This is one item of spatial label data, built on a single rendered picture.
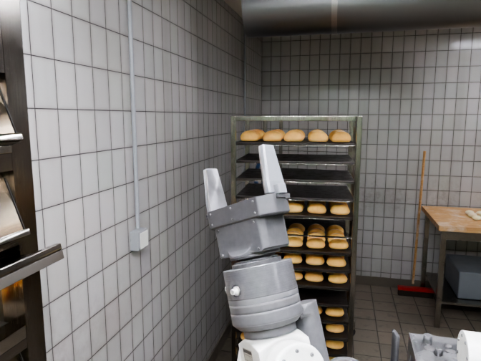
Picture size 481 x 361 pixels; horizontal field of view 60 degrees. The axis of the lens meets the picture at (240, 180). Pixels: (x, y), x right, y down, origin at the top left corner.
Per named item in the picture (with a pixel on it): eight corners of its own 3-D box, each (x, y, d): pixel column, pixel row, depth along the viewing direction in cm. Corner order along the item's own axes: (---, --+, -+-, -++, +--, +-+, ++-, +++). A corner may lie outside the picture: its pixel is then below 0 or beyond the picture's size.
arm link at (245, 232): (237, 211, 61) (253, 294, 59) (185, 216, 55) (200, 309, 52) (304, 190, 53) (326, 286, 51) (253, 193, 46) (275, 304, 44)
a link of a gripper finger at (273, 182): (271, 147, 53) (282, 194, 52) (254, 145, 50) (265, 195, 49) (281, 142, 52) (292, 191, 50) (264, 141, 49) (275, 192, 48)
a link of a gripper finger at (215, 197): (202, 168, 57) (210, 213, 56) (220, 168, 59) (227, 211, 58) (195, 171, 58) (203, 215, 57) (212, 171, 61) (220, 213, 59)
